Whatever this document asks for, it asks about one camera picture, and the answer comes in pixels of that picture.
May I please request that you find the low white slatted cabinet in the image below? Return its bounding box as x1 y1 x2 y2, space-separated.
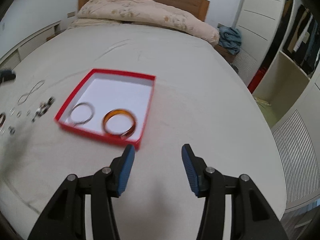
1 21 60 70

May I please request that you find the amber orange bangle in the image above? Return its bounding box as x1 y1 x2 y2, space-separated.
102 108 137 138

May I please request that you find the wooden right nightstand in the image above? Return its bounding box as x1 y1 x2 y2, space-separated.
214 45 235 63

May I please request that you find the silver bangle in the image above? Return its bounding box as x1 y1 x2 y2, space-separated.
67 102 95 126

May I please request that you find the dark beaded bracelet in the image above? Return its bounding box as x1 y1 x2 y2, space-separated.
31 96 56 123

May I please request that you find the red object by wardrobe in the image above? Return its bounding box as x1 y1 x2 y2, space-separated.
247 68 266 94

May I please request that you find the red jewelry box tray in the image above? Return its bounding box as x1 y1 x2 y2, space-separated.
54 69 156 150

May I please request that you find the white wardrobe cabinet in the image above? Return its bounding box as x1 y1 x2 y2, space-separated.
233 0 285 86

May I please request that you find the beige floral duvet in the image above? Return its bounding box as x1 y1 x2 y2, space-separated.
69 0 220 46

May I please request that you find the silver chain necklace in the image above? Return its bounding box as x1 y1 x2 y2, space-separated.
17 80 46 106

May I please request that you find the white bed sheet mattress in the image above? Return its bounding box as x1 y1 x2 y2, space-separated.
1 24 286 239

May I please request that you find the blue crumpled cloth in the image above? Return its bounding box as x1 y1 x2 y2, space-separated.
219 26 242 55

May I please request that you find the brown bangle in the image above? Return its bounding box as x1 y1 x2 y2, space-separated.
0 113 6 127

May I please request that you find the open shelf with clothes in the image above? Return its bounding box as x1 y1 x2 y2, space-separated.
253 0 319 128

